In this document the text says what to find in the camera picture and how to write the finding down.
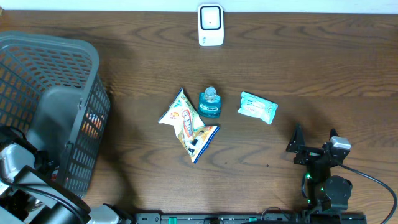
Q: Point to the grey plastic shopping basket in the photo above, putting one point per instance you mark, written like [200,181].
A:
[51,90]

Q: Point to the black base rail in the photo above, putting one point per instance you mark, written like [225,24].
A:
[156,218]

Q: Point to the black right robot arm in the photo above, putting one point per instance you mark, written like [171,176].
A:
[328,194]

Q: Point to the blue mouthwash bottle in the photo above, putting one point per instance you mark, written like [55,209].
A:
[209,104]

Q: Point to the teal wet wipes pack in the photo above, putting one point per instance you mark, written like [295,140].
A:
[257,107]

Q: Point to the yellow white snack bag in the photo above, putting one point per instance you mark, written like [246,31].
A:
[194,135]

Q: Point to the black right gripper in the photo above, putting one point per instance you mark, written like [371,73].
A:
[310,154]

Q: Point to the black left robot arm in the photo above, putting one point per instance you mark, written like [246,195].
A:
[29,195]

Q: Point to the white barcode scanner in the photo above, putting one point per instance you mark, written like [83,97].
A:
[210,25]

